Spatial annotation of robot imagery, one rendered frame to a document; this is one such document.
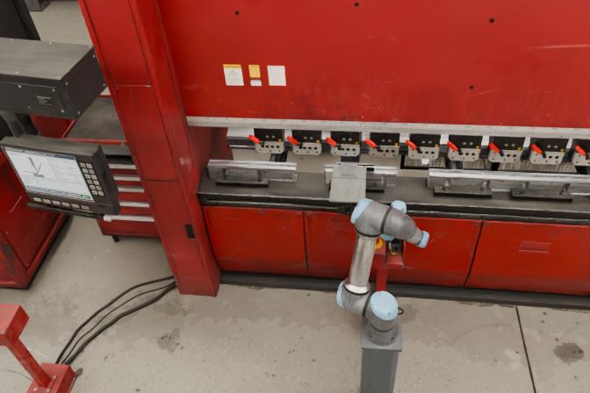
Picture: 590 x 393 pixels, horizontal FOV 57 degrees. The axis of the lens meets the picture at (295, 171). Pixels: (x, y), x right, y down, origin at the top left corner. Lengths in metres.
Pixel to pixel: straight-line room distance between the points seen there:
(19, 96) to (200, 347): 1.88
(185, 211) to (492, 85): 1.71
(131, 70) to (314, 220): 1.29
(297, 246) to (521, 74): 1.57
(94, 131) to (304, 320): 1.75
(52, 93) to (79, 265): 2.12
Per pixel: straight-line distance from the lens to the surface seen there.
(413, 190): 3.01
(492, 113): 2.73
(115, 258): 4.09
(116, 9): 2.40
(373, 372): 2.74
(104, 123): 3.60
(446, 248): 3.23
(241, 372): 3.38
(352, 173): 2.90
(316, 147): 2.85
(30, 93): 2.31
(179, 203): 3.02
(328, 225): 3.10
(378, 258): 2.85
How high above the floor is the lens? 2.98
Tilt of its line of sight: 43 degrees down
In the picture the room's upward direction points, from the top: 5 degrees counter-clockwise
